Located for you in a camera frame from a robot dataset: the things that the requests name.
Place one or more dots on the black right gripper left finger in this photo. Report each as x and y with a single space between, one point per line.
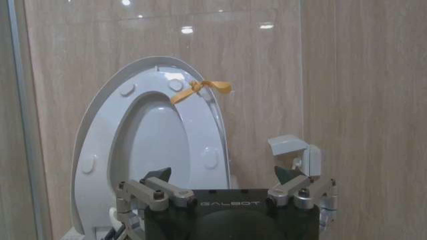
156 188

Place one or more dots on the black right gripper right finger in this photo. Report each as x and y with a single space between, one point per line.
294 186

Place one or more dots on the grey flush button box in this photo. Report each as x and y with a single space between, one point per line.
295 152

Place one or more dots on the white toilet lid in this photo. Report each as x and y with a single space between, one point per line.
100 140

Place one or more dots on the white toilet seat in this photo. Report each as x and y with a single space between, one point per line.
200 130

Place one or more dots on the yellow ribbon tie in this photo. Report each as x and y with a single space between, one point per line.
214 86

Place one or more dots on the glass shower partition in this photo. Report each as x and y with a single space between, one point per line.
20 120

